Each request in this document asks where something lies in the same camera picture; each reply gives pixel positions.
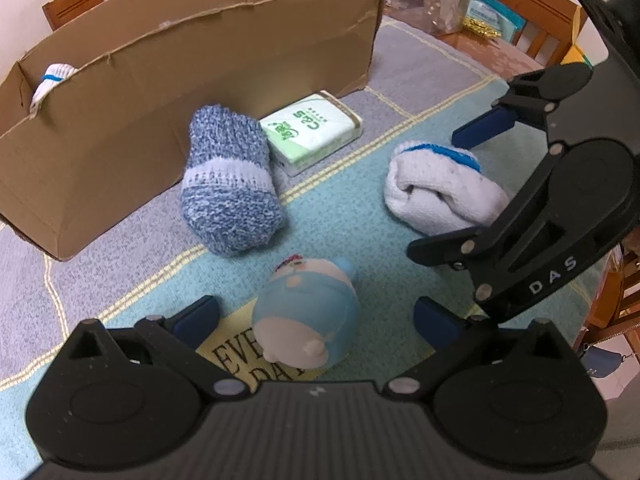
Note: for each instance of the green white tissue pack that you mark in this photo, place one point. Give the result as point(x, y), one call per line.
point(309, 130)

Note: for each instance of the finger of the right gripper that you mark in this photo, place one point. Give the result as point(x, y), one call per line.
point(521, 258)
point(530, 98)

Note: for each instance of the blue knitted sock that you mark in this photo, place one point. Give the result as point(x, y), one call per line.
point(227, 194)

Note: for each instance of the blue white doll toy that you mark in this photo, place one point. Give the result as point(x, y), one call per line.
point(307, 314)

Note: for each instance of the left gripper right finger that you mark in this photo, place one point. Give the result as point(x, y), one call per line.
point(452, 338)

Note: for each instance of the yellow paper note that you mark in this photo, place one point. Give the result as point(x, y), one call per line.
point(233, 347)

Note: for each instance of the blue grey checked cloth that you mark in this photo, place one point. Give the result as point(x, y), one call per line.
point(151, 263)

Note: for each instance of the white sock blue stripe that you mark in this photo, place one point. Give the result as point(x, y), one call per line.
point(54, 74)
point(438, 190)

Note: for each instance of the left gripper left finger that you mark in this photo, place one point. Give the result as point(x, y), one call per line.
point(174, 342)

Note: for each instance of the brown cardboard box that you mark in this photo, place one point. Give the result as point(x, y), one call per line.
point(115, 134)

